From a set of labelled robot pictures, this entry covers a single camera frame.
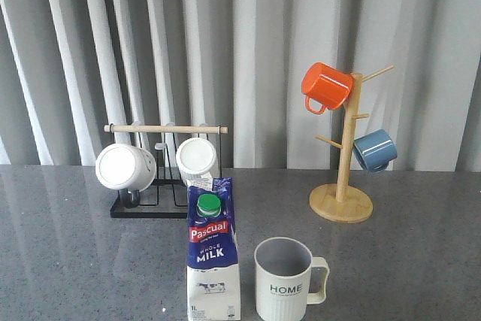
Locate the blue mug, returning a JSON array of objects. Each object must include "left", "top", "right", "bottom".
[{"left": 353, "top": 129, "right": 398, "bottom": 173}]

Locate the blue white milk carton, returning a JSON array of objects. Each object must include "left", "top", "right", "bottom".
[{"left": 186, "top": 177, "right": 241, "bottom": 320}]

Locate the white smiley face mug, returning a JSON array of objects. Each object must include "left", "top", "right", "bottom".
[{"left": 95, "top": 144, "right": 157, "bottom": 208}]

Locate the black wire mug rack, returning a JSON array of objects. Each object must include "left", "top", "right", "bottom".
[{"left": 104, "top": 123, "right": 228, "bottom": 219}]

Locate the grey white curtain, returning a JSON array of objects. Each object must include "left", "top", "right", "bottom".
[{"left": 1, "top": 0, "right": 480, "bottom": 171}]

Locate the cream HOME mug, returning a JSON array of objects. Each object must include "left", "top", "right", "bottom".
[{"left": 254, "top": 237, "right": 330, "bottom": 320}]

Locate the wooden mug tree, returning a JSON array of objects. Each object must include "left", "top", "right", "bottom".
[{"left": 309, "top": 65, "right": 394, "bottom": 223}]

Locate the orange mug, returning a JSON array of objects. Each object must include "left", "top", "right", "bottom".
[{"left": 301, "top": 62, "right": 354, "bottom": 114}]

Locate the white ribbed mug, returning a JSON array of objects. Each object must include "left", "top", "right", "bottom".
[{"left": 176, "top": 138, "right": 220, "bottom": 186}]

